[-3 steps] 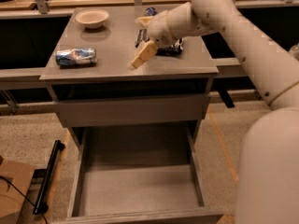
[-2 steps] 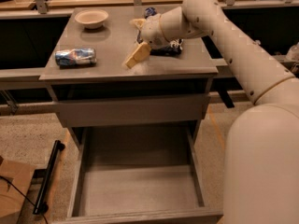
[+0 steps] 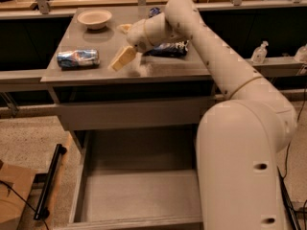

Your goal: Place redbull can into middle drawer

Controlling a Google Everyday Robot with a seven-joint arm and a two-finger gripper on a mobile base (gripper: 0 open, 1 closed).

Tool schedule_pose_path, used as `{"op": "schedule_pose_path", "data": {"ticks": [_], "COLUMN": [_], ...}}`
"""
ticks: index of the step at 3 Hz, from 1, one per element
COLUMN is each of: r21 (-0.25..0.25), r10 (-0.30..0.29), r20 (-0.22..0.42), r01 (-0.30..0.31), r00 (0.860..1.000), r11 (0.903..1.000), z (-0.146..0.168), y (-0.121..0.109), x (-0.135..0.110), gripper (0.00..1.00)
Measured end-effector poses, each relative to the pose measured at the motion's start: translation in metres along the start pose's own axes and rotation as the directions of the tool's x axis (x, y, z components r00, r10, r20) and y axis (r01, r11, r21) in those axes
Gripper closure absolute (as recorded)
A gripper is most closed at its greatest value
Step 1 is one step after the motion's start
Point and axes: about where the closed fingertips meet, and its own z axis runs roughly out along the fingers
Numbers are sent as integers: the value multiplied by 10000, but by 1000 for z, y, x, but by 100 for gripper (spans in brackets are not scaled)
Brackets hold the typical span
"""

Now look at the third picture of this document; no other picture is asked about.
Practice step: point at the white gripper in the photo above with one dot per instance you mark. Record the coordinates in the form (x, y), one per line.
(136, 33)

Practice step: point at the blue silver redbull can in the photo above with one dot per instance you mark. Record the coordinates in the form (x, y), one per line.
(78, 58)

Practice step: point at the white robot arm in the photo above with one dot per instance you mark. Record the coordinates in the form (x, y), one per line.
(239, 138)

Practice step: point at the blue soda can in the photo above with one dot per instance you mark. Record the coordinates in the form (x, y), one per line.
(154, 11)

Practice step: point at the grey drawer cabinet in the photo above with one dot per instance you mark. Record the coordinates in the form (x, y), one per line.
(151, 91)

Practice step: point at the open grey middle drawer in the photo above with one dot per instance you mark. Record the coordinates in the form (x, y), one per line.
(137, 179)

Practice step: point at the white paper bowl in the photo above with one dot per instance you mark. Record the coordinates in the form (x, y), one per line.
(94, 19)

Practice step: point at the blue chip bag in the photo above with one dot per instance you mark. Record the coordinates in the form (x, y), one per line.
(169, 50)

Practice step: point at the clear sanitizer pump bottle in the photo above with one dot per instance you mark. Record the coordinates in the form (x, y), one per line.
(260, 53)

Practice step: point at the brown cardboard box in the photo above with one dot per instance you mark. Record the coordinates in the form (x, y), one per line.
(16, 185)

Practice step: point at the black bar stand left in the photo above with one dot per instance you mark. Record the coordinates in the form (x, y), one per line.
(41, 210)

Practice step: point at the black bar stand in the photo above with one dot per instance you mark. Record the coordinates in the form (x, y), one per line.
(41, 210)
(290, 210)

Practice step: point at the black bar stand right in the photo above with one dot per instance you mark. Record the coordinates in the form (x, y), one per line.
(290, 210)

